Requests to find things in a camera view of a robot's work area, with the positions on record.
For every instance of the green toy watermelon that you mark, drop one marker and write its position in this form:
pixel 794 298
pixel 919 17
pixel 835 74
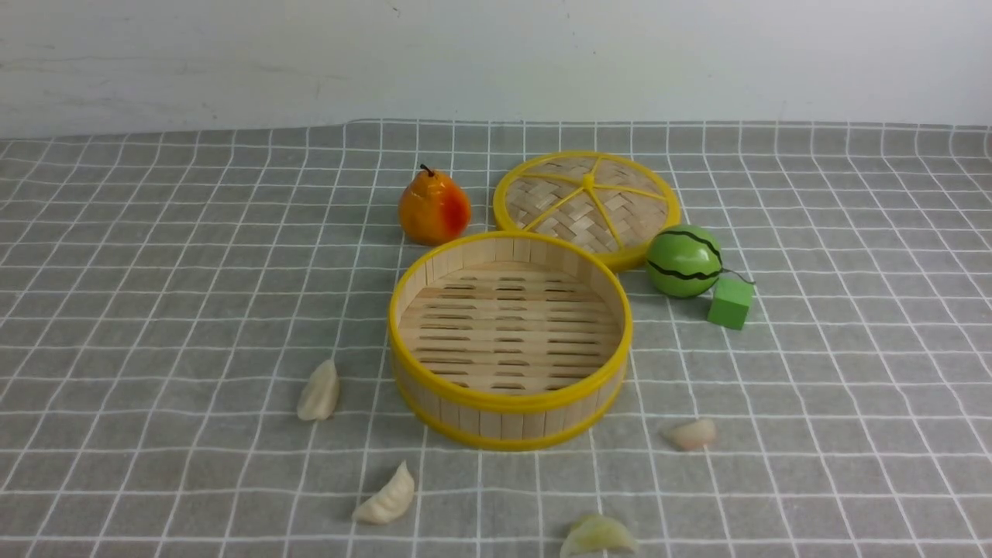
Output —
pixel 684 261

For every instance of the grey checked tablecloth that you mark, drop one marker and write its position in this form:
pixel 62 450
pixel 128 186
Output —
pixel 165 298

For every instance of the pale green dumpling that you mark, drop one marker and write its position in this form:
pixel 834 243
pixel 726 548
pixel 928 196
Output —
pixel 596 533

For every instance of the woven bamboo steamer lid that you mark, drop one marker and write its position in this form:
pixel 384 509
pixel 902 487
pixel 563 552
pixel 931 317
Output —
pixel 609 206

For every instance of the cream white dumpling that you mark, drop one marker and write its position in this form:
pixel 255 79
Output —
pixel 392 500

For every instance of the orange toy pear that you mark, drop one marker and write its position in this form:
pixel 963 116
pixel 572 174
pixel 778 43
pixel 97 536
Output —
pixel 433 209

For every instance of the green wooden cube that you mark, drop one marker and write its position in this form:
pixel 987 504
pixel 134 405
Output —
pixel 730 303

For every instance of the pinkish white dumpling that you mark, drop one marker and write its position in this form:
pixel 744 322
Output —
pixel 692 436

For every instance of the yellow rimmed bamboo steamer tray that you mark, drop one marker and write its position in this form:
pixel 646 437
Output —
pixel 509 341

